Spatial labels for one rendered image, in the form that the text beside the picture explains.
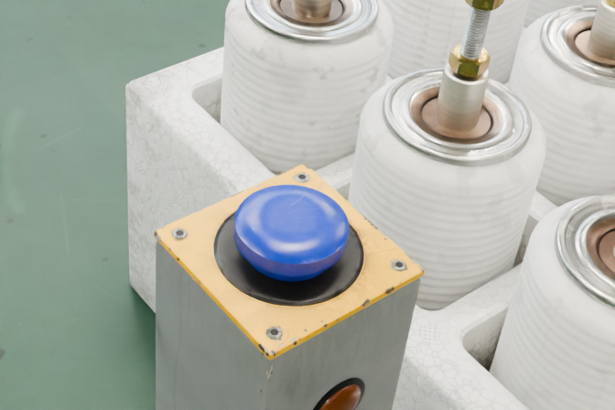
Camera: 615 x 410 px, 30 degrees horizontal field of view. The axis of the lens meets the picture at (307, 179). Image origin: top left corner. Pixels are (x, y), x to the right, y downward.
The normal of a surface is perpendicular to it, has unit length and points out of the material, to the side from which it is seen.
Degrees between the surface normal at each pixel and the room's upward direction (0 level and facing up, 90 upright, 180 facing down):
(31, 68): 0
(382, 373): 90
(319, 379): 90
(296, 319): 0
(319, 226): 0
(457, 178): 43
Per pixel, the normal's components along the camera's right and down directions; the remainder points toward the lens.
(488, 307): 0.09, -0.75
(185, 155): -0.78, 0.36
